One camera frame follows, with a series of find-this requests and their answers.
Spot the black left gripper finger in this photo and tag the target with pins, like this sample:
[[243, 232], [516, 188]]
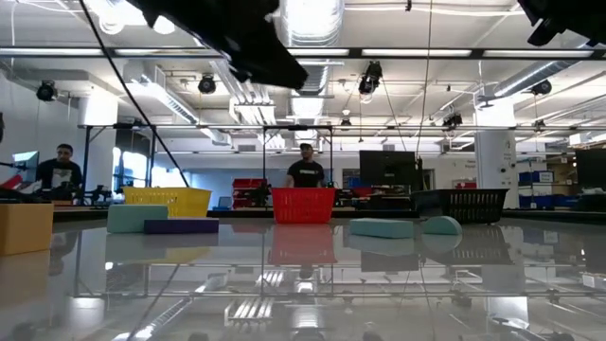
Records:
[[241, 68], [279, 66]]

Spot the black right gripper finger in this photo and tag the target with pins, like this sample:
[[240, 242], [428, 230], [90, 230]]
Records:
[[547, 33]]

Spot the purple foam block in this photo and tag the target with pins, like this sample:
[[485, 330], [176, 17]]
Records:
[[182, 226]]

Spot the thick teal foam block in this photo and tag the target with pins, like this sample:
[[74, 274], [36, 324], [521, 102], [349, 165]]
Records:
[[130, 218]]

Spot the half-round teal foam block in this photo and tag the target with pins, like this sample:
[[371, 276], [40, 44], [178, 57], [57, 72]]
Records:
[[442, 226]]

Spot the black ceiling spotlight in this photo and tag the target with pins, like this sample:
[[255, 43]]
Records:
[[46, 91], [452, 119], [370, 78], [207, 84], [541, 87]]

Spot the standing person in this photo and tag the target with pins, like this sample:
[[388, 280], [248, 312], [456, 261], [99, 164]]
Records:
[[305, 175]]

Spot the red storage bin stack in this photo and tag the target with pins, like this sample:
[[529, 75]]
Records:
[[246, 184]]

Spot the white building column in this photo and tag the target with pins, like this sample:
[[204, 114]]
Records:
[[494, 156]]

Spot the red plastic basket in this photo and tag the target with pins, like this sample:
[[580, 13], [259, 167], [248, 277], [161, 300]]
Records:
[[303, 206]]

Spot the black monitor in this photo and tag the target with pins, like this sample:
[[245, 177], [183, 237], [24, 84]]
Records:
[[388, 170], [592, 168]]

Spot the yellow plastic basket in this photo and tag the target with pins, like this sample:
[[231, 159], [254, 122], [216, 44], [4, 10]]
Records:
[[165, 201]]

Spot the blue storage bin row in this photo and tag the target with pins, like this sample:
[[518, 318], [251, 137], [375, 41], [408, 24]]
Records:
[[544, 201]]

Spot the black plastic basket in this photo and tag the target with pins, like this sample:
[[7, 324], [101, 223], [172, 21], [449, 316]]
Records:
[[468, 206]]

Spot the seated person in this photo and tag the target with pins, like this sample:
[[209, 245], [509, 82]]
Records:
[[59, 175]]

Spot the small lit monitor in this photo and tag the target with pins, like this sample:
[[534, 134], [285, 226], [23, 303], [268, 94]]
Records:
[[26, 161]]

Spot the red angled bar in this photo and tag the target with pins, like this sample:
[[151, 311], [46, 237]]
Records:
[[12, 182]]

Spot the silver ventilation duct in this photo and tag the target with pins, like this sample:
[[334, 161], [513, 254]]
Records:
[[312, 19]]

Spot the black workstation frame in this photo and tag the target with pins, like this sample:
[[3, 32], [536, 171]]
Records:
[[85, 161], [297, 127]]

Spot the black overhead frame bar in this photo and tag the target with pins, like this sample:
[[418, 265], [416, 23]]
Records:
[[355, 53]]

